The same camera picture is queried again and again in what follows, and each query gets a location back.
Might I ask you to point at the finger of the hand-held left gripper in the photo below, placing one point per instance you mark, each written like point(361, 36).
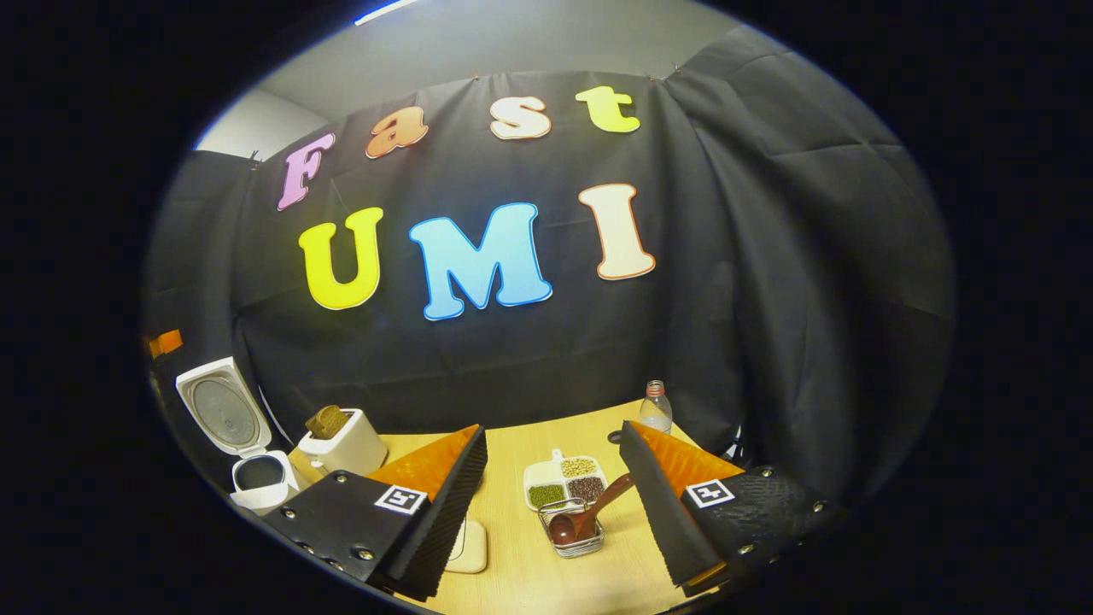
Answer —
point(164, 343)

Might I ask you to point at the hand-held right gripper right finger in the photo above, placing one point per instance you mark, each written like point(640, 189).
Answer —
point(662, 512)

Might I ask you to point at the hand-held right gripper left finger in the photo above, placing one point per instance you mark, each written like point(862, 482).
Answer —
point(440, 521)

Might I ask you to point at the brown wooden spoon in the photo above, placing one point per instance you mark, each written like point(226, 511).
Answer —
point(598, 506)

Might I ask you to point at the white rice cooker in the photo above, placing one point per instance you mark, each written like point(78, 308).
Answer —
point(222, 410)

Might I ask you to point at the cream cutting board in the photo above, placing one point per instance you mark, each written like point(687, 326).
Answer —
point(474, 547)

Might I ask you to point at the clear plastic bottle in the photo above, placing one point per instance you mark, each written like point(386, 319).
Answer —
point(656, 414)

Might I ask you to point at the white divided grain dish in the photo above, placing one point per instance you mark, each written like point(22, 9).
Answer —
point(540, 472)

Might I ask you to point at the white toaster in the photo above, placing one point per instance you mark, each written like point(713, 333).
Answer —
point(350, 453)

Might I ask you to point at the brown bread slices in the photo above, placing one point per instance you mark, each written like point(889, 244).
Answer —
point(327, 421)

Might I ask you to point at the black backdrop cloth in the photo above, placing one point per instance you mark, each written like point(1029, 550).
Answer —
point(726, 256)

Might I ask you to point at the ceiling light panel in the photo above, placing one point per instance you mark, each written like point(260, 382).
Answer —
point(384, 10)

